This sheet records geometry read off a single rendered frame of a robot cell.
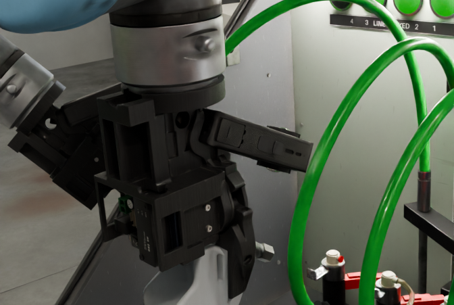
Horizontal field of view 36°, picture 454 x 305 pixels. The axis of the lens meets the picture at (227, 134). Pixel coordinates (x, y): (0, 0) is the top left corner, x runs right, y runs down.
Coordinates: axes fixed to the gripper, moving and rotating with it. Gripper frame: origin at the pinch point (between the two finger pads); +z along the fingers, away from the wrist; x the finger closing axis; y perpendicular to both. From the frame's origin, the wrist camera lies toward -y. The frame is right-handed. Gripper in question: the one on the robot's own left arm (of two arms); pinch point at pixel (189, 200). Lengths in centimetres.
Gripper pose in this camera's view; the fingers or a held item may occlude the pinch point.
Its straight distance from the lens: 81.3
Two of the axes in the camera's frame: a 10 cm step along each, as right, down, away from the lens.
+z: 7.6, 6.2, 2.1
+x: 2.1, 0.7, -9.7
